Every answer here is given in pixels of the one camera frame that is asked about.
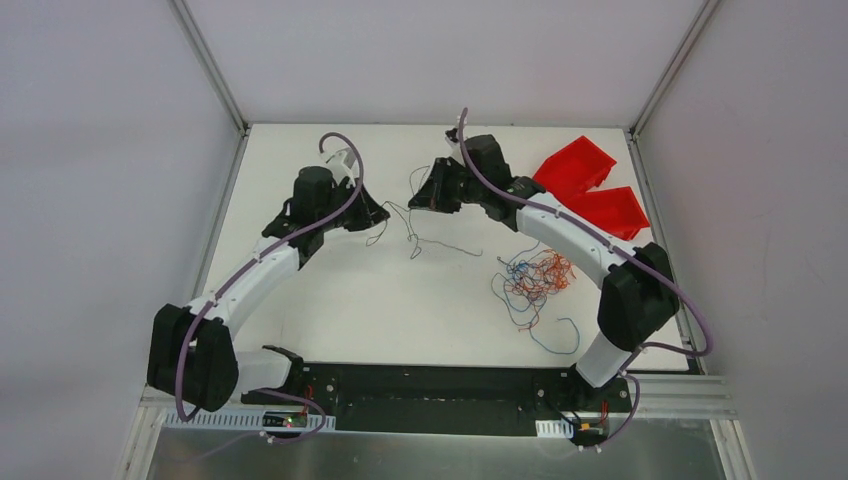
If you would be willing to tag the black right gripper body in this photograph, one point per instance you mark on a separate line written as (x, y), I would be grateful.
(436, 187)

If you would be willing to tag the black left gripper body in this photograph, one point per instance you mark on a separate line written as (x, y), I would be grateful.
(361, 209)

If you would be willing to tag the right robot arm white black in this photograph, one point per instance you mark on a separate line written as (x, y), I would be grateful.
(635, 282)

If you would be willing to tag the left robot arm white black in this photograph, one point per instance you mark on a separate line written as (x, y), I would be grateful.
(192, 353)

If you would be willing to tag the far red plastic bin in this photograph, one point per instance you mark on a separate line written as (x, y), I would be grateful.
(575, 169)

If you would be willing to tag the red plastic bin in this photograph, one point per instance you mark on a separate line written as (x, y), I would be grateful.
(575, 169)
(616, 211)

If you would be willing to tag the near red plastic bin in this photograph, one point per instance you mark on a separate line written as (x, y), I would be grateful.
(616, 211)

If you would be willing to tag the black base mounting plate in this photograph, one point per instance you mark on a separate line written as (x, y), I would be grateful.
(487, 401)

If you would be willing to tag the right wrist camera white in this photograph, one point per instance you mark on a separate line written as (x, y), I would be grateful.
(451, 137)

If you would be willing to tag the left white slotted cable duct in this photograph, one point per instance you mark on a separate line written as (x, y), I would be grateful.
(276, 421)

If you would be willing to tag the white slotted cable duct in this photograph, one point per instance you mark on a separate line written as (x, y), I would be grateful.
(558, 429)
(276, 421)

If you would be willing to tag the right white slotted cable duct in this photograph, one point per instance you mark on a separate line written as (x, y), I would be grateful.
(558, 429)

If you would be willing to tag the aluminium frame rail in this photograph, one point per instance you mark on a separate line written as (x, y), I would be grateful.
(680, 395)

